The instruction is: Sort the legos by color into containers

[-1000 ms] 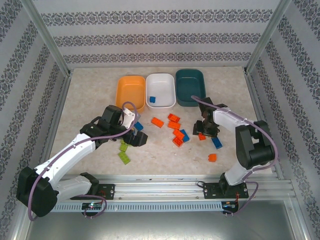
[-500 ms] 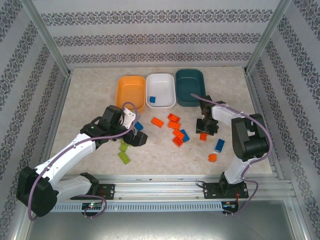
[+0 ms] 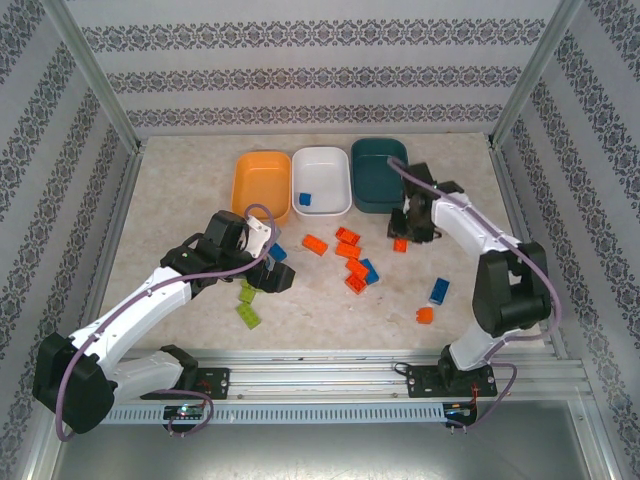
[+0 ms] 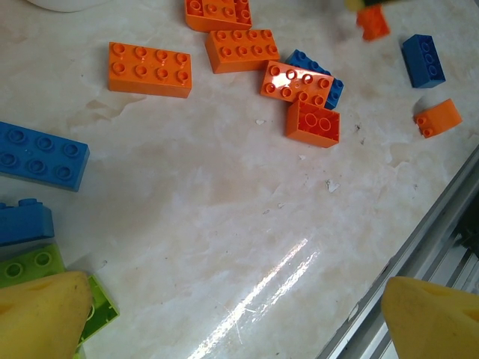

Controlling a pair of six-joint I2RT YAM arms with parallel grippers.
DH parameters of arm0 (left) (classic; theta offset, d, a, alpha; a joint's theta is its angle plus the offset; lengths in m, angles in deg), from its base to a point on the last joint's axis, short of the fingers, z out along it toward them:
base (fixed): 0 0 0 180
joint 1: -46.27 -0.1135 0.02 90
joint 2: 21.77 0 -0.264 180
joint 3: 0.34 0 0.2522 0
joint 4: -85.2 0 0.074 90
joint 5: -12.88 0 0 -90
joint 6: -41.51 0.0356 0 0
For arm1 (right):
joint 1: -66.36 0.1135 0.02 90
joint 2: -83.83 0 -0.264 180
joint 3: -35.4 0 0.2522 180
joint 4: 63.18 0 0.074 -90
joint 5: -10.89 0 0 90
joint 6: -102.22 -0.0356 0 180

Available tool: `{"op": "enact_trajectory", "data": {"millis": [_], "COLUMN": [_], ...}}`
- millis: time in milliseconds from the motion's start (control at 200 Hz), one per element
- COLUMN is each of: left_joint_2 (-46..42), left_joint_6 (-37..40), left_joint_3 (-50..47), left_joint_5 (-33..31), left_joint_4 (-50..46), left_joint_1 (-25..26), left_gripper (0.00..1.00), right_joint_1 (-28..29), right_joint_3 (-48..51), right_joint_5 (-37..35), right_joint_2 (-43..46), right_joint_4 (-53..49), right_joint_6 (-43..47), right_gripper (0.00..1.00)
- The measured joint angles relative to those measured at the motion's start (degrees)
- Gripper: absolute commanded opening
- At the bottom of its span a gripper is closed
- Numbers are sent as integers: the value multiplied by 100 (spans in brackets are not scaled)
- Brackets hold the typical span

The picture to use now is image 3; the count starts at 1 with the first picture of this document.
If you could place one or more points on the orange plastic container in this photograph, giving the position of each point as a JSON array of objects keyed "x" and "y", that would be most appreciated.
[{"x": 262, "y": 185}]

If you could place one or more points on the small blue lego brick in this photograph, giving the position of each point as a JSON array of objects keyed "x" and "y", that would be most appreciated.
[{"x": 305, "y": 199}]

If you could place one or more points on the small circuit board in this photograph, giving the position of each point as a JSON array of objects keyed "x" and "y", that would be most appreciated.
[
  {"x": 460, "y": 411},
  {"x": 185, "y": 412}
]

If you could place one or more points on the white plastic container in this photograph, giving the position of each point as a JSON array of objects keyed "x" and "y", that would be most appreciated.
[{"x": 320, "y": 175}]

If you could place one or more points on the dark teal plastic container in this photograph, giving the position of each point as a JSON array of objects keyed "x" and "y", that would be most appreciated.
[{"x": 375, "y": 180}]

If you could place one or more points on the small orange lego brick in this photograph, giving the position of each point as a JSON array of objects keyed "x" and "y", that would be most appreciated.
[
  {"x": 425, "y": 316},
  {"x": 400, "y": 245}
]

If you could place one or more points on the long green lego brick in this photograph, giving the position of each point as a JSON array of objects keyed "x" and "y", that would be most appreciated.
[
  {"x": 249, "y": 316},
  {"x": 248, "y": 296}
]

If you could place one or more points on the long blue lego brick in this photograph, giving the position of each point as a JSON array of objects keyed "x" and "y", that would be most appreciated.
[
  {"x": 372, "y": 273},
  {"x": 439, "y": 291},
  {"x": 278, "y": 252}
]

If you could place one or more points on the long orange lego brick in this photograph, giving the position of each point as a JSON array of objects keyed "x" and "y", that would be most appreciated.
[
  {"x": 348, "y": 250},
  {"x": 347, "y": 235},
  {"x": 315, "y": 245},
  {"x": 355, "y": 284},
  {"x": 357, "y": 268}
]

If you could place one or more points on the grey metal base panel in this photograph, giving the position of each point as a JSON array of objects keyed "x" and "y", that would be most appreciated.
[{"x": 320, "y": 450}]

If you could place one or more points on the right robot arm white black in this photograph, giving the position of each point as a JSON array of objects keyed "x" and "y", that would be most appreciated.
[{"x": 470, "y": 225}]

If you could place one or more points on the aluminium frame post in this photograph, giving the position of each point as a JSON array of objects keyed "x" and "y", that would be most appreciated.
[
  {"x": 90, "y": 70},
  {"x": 537, "y": 70}
]

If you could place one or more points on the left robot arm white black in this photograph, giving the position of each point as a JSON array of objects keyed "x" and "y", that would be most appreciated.
[{"x": 135, "y": 305}]

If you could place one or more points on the aluminium side rail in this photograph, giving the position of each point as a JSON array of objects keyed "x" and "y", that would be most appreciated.
[
  {"x": 112, "y": 235},
  {"x": 505, "y": 185}
]

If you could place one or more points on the long aluminium base rail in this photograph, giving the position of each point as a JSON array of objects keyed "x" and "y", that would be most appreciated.
[{"x": 320, "y": 372}]

